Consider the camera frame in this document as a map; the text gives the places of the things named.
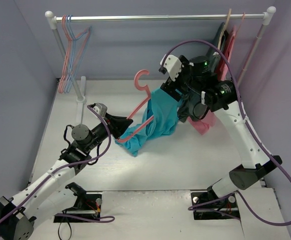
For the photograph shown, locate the pink plastic hanger front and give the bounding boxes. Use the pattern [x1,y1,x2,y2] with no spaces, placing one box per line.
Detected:
[116,69,154,143]

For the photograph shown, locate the pink plastic hanger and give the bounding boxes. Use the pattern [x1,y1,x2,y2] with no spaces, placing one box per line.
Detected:
[116,69,154,143]
[58,15,90,94]

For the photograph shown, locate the teal t shirt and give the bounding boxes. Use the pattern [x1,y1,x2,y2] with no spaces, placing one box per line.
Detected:
[115,88,181,157]

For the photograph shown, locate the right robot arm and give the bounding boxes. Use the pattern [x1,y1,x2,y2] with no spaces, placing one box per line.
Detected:
[159,54,283,200]

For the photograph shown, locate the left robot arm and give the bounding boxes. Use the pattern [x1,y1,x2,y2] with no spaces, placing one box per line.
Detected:
[0,113,133,240]

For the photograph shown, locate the dark green t shirt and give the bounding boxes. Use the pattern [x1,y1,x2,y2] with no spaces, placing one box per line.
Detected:
[176,21,230,123]

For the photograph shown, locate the pink t shirt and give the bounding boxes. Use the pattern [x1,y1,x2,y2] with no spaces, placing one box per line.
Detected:
[187,25,238,135]

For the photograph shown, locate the wooden hanger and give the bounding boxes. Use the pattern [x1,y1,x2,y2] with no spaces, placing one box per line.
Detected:
[217,8,232,50]

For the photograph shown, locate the pink plastic hanger rear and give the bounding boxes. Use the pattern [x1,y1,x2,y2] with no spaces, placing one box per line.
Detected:
[58,15,90,94]

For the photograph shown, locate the pink hanger on right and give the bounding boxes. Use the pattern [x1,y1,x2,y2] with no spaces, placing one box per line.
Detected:
[236,12,246,34]

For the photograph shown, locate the white metal clothes rack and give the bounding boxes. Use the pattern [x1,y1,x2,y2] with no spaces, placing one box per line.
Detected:
[44,6,276,104]

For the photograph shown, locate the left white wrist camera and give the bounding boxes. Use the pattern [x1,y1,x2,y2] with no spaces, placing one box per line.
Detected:
[91,102,108,118]

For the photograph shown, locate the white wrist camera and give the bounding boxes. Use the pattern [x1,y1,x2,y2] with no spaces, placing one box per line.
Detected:
[91,102,108,118]
[158,54,182,82]

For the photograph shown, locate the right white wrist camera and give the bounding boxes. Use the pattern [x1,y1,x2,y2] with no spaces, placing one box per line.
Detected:
[158,54,182,82]

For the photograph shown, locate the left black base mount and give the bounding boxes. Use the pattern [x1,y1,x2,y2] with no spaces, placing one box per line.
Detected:
[53,182,102,223]

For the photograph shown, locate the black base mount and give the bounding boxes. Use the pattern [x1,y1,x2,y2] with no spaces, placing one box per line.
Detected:
[189,190,241,221]
[53,182,102,223]

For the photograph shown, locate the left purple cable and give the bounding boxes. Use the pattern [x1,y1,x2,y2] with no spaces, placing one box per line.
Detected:
[0,104,116,240]

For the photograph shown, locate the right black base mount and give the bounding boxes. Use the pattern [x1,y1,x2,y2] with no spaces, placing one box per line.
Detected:
[189,190,241,221]

